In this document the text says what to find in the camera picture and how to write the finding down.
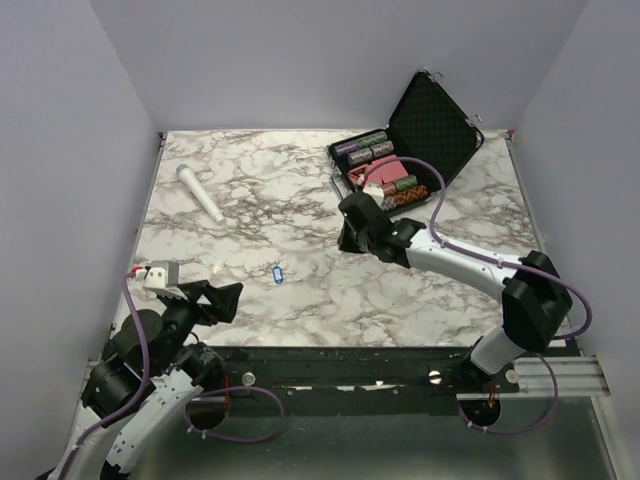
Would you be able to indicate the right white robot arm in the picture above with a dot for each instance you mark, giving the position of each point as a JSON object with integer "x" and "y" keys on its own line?
{"x": 534, "y": 303}

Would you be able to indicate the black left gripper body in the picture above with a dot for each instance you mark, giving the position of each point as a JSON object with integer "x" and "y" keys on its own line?
{"x": 181, "y": 315}

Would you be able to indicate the black table front rail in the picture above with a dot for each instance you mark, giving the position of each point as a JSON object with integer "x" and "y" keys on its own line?
{"x": 333, "y": 381}

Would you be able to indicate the pink playing card deck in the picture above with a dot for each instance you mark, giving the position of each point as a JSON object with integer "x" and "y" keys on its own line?
{"x": 359, "y": 177}

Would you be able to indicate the purple chip stack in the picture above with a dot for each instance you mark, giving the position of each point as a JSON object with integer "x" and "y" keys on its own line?
{"x": 346, "y": 148}

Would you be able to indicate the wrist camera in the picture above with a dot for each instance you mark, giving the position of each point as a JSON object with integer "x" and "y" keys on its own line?
{"x": 374, "y": 190}
{"x": 160, "y": 278}

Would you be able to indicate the green chip stack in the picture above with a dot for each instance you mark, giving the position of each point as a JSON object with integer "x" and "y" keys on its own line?
{"x": 372, "y": 139}

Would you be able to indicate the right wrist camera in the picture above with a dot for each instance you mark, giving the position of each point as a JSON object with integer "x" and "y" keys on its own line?
{"x": 374, "y": 190}

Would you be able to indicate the blue tan chip stack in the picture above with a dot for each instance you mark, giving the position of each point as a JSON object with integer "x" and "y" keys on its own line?
{"x": 389, "y": 203}

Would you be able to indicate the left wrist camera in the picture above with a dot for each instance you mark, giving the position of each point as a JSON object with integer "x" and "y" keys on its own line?
{"x": 160, "y": 278}

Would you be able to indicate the orange black chip stack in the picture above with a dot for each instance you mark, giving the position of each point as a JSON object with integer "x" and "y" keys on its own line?
{"x": 411, "y": 195}

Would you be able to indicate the blue plastic key tag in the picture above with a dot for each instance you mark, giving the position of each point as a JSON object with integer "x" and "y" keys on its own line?
{"x": 277, "y": 274}

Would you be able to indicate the brown chip stack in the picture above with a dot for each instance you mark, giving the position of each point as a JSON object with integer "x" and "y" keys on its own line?
{"x": 389, "y": 189}

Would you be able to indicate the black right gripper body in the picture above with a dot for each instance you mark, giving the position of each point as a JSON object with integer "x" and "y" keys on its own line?
{"x": 355, "y": 242}

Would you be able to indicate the black poker chip case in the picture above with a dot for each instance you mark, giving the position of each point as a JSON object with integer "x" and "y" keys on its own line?
{"x": 426, "y": 124}

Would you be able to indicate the white microphone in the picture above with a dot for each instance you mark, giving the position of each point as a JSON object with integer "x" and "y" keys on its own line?
{"x": 187, "y": 176}

